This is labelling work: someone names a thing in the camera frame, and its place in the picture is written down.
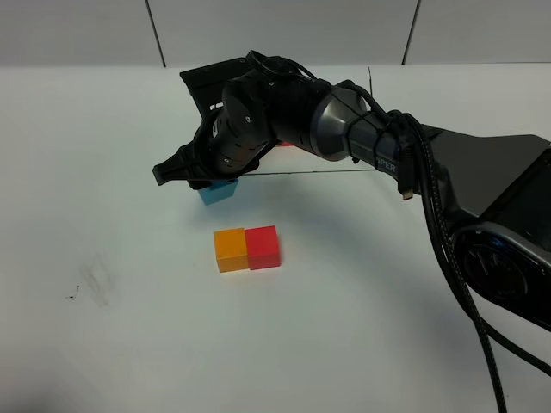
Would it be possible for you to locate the white template sheet black border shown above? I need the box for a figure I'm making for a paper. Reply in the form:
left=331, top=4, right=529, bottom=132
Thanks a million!
left=248, top=65, right=374, bottom=176

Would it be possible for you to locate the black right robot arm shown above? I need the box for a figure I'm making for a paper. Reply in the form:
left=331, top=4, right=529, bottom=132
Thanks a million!
left=153, top=71, right=550, bottom=328

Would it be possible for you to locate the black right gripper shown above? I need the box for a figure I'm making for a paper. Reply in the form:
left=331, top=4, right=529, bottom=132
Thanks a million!
left=152, top=111, right=276, bottom=190

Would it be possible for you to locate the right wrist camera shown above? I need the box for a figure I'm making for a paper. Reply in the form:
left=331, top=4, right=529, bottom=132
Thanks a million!
left=179, top=58, right=252, bottom=118

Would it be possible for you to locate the blue block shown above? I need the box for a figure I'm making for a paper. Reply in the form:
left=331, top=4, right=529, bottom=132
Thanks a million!
left=198, top=179, right=238, bottom=206

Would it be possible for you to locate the orange block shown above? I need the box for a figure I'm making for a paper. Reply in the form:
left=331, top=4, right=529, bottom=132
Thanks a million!
left=214, top=228, right=249, bottom=273

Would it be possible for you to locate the black right camera cable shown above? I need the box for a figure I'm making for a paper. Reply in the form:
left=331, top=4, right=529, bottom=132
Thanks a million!
left=245, top=49, right=551, bottom=413

